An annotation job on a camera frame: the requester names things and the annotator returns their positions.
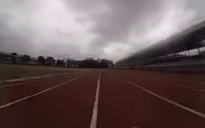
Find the red running track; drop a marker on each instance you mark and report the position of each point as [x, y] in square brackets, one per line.
[123, 106]

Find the pale kerb strip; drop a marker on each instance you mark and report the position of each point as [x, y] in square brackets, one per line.
[21, 79]

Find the grandstand building with roof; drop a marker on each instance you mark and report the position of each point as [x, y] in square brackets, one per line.
[176, 50]

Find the row of trees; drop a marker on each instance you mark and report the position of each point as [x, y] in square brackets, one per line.
[76, 62]

